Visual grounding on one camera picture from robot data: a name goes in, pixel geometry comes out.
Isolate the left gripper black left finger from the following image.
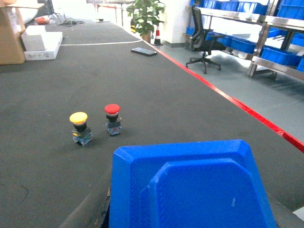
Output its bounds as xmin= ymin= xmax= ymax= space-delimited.
xmin=59 ymin=167 xmax=112 ymax=228

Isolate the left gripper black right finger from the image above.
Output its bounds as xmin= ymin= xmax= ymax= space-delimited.
xmin=267 ymin=193 xmax=304 ymax=228

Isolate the blue block part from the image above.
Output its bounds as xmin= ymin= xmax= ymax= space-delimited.
xmin=109 ymin=140 xmax=276 ymax=228

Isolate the stainless steel shelf rack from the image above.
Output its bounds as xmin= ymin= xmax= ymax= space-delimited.
xmin=194 ymin=0 xmax=304 ymax=80

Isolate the black smartphone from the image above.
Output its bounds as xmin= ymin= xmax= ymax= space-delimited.
xmin=131 ymin=47 xmax=158 ymax=57

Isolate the white flat box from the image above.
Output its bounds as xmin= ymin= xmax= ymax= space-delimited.
xmin=22 ymin=32 xmax=63 ymax=61

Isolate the large cardboard box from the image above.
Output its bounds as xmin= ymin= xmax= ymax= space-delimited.
xmin=0 ymin=0 xmax=44 ymax=65

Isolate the orange traffic cone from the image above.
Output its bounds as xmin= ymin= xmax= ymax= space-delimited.
xmin=152 ymin=25 xmax=163 ymax=46

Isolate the white box on top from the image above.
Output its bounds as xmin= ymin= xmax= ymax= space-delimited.
xmin=21 ymin=25 xmax=47 ymax=51

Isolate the black office chair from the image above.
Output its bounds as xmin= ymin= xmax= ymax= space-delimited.
xmin=185 ymin=5 xmax=226 ymax=74

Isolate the green potted plant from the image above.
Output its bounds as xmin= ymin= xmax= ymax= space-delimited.
xmin=126 ymin=0 xmax=165 ymax=43

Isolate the yellow push button switch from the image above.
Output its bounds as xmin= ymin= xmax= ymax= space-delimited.
xmin=69 ymin=112 xmax=93 ymax=146

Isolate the red push button switch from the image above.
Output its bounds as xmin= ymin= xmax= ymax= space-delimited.
xmin=104 ymin=104 xmax=122 ymax=136

